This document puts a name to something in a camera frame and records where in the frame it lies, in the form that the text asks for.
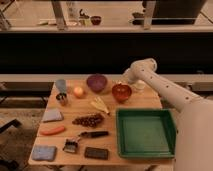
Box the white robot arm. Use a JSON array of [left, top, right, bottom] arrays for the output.
[[124, 58, 213, 171]]

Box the purple bowl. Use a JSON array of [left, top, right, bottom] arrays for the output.
[[86, 74, 108, 93]]

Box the dark red background bowl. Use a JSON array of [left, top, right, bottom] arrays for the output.
[[90, 16, 102, 26]]

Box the yellow banana bunch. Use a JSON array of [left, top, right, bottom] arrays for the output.
[[90, 97, 110, 115]]

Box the orange round fruit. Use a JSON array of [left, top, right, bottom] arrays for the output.
[[73, 87, 84, 98]]

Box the white cup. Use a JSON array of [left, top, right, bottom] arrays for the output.
[[132, 80, 145, 92]]

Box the dark grape bunch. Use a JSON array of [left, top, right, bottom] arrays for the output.
[[72, 114, 104, 128]]

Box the light blue cup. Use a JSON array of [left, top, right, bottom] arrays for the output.
[[55, 79, 67, 93]]

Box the small metal cup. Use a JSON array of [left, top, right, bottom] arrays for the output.
[[56, 93, 68, 106]]

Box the green plastic tray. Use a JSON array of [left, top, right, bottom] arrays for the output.
[[116, 109, 176, 159]]

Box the grey blue sponge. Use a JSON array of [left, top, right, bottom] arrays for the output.
[[42, 108, 63, 122]]

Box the orange carrot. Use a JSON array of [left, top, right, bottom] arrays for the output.
[[39, 126, 66, 136]]

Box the dark rectangular block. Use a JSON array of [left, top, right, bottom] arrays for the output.
[[84, 147, 109, 160]]

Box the blue cloth pad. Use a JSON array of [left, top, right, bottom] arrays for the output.
[[32, 145, 57, 162]]

